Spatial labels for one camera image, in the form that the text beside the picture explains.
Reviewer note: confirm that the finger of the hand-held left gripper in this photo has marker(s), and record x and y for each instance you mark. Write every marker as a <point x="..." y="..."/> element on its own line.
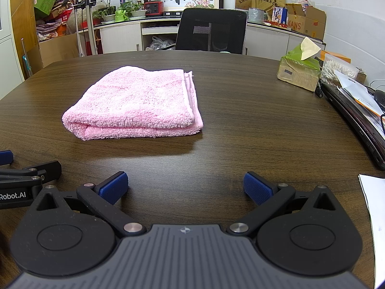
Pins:
<point x="45" y="170"/>
<point x="5" y="157"/>

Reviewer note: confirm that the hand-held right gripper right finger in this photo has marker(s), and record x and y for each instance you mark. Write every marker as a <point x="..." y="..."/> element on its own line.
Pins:
<point x="258" y="189"/>

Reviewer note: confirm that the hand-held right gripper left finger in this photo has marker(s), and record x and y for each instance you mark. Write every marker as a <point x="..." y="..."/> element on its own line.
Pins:
<point x="114" y="189"/>

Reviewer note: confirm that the pink towel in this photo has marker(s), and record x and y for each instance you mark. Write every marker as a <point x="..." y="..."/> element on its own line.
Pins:
<point x="132" y="102"/>

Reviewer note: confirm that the white paper sheet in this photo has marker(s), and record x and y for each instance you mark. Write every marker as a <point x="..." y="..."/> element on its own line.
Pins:
<point x="376" y="204"/>

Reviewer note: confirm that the dark laptop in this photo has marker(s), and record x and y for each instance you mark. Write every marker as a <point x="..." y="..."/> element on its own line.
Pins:
<point x="355" y="117"/>

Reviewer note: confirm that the wooden storage shelf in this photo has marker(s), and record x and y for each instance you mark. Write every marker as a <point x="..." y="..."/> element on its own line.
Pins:
<point x="27" y="36"/>

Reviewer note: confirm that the green tissue box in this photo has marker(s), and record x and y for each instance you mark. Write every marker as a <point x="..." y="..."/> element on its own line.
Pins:
<point x="297" y="72"/>

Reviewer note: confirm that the white envelopes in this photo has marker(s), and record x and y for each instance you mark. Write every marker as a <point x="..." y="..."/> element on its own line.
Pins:
<point x="358" y="93"/>

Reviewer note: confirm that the clear cotton swab box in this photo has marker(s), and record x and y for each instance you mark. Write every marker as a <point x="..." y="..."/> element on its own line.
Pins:
<point x="338" y="69"/>

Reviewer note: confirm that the white low cabinet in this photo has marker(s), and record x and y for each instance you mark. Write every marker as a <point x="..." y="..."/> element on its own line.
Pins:
<point x="120" y="37"/>

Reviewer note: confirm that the clear plastic bag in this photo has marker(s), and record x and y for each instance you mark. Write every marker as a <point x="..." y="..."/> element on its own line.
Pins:
<point x="161" y="43"/>

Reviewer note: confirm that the orange box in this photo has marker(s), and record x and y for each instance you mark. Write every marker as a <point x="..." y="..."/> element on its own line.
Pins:
<point x="343" y="57"/>

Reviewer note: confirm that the green cardboard box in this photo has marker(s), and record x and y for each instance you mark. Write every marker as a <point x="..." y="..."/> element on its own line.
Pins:
<point x="45" y="0"/>

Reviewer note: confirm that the black mesh office chair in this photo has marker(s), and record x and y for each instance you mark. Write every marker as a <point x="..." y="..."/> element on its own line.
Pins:
<point x="210" y="30"/>

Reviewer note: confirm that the potted green plant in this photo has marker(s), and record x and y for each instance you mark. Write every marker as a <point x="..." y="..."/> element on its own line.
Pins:
<point x="105" y="13"/>
<point x="134" y="8"/>

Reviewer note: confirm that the lime green bag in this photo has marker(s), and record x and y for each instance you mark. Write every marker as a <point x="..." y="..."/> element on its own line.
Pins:
<point x="121" y="16"/>

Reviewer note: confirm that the colourful printed box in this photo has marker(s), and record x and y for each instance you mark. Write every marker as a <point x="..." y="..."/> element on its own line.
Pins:
<point x="279" y="15"/>

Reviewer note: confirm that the open cardboard box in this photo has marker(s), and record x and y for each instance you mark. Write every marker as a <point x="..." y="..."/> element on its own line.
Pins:
<point x="312" y="21"/>

